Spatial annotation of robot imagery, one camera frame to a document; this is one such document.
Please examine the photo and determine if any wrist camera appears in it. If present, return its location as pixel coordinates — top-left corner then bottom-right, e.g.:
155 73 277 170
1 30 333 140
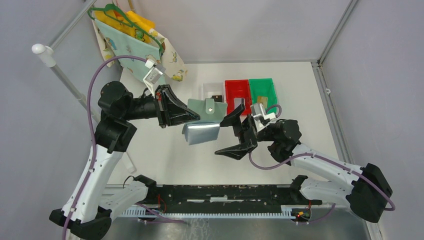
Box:
142 59 166 95
250 103 277 133

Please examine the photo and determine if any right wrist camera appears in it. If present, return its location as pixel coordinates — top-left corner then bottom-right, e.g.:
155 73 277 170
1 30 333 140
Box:
250 103 277 133

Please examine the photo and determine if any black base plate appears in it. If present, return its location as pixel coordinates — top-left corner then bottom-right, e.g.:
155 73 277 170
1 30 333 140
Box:
136 184 323 214

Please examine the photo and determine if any red plastic bin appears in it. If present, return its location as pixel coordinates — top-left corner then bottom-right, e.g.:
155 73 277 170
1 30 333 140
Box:
224 79 252 116

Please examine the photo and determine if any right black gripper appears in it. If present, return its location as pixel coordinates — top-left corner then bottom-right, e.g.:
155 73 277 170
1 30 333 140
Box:
210 103 276 160

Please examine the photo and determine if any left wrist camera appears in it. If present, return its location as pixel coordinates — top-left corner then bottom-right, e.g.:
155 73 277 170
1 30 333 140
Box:
142 59 166 95

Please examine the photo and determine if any light blue printed cloth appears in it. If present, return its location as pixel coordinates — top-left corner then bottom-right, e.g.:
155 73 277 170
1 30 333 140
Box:
94 19 161 82

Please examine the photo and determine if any gold card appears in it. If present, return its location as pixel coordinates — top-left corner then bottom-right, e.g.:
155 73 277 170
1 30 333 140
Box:
257 96 268 108

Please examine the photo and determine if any white plastic bin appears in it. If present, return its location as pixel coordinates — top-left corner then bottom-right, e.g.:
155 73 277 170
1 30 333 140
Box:
200 82 226 103

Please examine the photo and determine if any cream printed cloth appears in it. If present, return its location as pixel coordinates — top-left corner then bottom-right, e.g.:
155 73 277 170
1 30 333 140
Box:
91 19 188 83

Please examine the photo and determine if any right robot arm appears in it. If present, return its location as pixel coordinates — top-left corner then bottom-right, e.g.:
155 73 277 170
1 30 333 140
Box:
216 103 396 223

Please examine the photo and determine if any white grey card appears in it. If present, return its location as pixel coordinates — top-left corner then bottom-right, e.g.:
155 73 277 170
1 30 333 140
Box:
233 97 245 109

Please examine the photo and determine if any green clothes hanger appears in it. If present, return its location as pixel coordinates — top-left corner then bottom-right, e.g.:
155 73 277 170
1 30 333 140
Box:
87 2 165 56

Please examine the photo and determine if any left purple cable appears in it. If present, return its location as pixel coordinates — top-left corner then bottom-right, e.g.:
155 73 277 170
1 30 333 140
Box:
61 55 186 240

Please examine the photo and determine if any white slotted cable duct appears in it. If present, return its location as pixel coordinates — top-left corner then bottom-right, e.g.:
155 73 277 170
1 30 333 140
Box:
112 205 294 220

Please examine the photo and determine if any white clothes rack pole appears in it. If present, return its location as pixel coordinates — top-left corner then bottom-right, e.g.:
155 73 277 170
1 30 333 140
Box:
31 43 137 174

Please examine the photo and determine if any black card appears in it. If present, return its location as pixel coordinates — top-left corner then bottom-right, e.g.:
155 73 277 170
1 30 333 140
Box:
211 95 224 103

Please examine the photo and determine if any yellow cloth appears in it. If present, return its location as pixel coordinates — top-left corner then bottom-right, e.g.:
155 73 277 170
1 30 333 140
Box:
95 9 157 46

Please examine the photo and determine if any green plastic bin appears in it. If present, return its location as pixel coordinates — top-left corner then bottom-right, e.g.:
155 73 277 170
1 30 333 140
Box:
247 78 278 110

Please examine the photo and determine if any aluminium frame rail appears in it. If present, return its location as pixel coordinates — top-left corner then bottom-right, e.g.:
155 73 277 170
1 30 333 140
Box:
75 184 377 209

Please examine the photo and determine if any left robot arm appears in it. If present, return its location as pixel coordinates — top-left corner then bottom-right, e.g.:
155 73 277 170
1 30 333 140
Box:
49 81 200 240

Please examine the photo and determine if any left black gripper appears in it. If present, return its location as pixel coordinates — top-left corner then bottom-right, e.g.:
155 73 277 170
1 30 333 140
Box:
122 83 201 127

